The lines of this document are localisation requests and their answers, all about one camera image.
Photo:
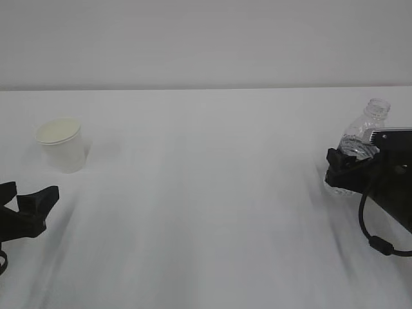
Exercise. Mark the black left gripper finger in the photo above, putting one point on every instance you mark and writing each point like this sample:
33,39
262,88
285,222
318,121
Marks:
8,191
25,216

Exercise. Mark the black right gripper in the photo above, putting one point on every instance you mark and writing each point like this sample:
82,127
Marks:
385,178

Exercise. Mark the clear plastic water bottle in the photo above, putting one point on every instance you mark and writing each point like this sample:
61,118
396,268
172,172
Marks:
356,139

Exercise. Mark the white paper cup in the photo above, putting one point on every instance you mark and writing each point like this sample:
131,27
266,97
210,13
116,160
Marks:
62,144

